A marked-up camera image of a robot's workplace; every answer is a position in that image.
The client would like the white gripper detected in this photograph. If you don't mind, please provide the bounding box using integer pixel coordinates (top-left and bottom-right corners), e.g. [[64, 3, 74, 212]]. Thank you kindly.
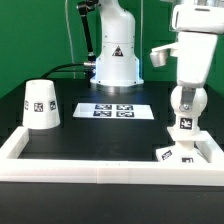
[[150, 3, 224, 112]]

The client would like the white lamp bulb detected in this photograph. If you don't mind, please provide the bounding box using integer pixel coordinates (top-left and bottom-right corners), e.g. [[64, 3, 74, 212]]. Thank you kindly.
[[168, 86, 207, 141]]

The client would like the white lamp base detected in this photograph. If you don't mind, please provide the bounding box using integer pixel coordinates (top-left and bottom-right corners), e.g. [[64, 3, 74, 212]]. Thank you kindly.
[[155, 125, 214, 164]]

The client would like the white lamp shade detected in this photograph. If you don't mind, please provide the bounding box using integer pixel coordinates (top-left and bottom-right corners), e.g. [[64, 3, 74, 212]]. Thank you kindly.
[[22, 79, 60, 130]]

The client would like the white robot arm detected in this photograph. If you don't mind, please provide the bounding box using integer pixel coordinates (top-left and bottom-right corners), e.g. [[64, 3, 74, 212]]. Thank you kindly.
[[90, 0, 224, 112]]

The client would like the white marker sheet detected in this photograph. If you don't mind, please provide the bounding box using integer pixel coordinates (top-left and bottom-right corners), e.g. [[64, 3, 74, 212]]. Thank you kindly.
[[73, 103, 154, 120]]

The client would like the white U-shaped fence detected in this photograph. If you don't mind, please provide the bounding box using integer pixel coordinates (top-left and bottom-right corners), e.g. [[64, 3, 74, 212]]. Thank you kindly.
[[0, 126, 224, 186]]

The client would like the black cable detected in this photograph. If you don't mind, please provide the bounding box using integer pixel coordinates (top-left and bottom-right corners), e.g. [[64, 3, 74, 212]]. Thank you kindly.
[[42, 62, 98, 80]]

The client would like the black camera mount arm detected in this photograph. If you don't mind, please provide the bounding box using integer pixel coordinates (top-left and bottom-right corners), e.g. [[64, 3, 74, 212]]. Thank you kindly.
[[77, 0, 99, 65]]

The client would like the white thin cable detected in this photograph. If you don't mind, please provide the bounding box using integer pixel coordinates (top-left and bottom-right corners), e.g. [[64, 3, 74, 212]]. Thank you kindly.
[[65, 0, 76, 80]]

